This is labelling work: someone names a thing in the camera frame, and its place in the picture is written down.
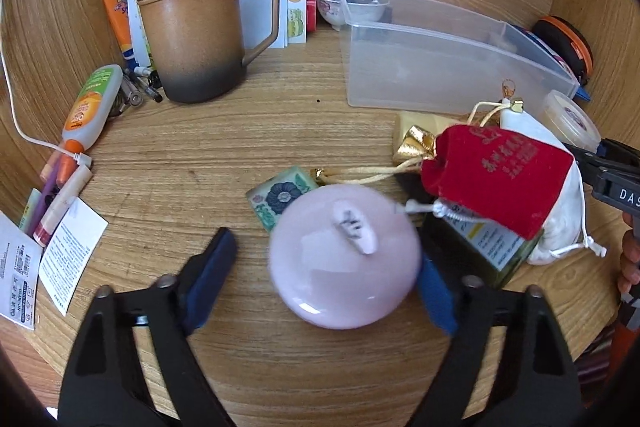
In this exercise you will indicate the red velvet drawstring pouch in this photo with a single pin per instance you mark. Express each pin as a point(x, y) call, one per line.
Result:
point(498, 174)

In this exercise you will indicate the black orange zip case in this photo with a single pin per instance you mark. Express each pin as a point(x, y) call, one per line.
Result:
point(569, 43)

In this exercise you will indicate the orange tube package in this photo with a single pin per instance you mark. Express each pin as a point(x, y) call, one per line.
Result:
point(117, 14)

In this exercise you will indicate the white cloth drawstring pouch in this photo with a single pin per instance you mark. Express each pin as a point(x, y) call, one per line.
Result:
point(565, 229)

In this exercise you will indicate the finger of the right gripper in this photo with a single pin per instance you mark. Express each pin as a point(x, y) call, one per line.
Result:
point(589, 164)

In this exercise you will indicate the blue pencil pouch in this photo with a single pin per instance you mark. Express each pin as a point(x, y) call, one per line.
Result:
point(581, 93)

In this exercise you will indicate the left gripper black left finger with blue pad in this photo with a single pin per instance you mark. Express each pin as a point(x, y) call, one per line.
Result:
point(104, 383)

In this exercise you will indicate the pink lip balm stick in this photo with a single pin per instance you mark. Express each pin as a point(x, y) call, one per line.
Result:
point(59, 206)

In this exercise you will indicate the pink round compact case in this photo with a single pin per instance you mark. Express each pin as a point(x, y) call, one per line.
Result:
point(344, 256)

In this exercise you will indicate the clear plastic storage bin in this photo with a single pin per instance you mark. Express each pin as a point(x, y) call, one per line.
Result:
point(431, 56)

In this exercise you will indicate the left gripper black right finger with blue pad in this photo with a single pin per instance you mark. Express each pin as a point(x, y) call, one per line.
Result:
point(536, 382)

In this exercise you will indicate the white printed label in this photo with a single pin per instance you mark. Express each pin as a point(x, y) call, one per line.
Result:
point(69, 251)

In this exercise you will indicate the white bowl of beads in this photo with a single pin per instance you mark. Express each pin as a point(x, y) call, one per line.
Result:
point(338, 12)

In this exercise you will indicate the white receipt slip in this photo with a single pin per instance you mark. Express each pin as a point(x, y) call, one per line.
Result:
point(20, 258)

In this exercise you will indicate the person's hand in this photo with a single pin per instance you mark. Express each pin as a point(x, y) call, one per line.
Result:
point(629, 258)

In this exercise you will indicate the clear jar with cream lid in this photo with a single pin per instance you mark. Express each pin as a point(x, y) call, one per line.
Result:
point(568, 122)

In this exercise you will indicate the brown ceramic mug with lid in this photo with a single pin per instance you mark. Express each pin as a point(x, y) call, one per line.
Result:
point(197, 46)

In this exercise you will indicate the gold sunscreen bottle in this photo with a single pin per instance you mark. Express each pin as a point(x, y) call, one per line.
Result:
point(415, 134)

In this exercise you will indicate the dark green glass bottle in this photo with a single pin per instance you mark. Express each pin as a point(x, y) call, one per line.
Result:
point(484, 249)

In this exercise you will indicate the fruit sticker sheet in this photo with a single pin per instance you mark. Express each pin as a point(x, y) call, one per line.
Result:
point(297, 21)

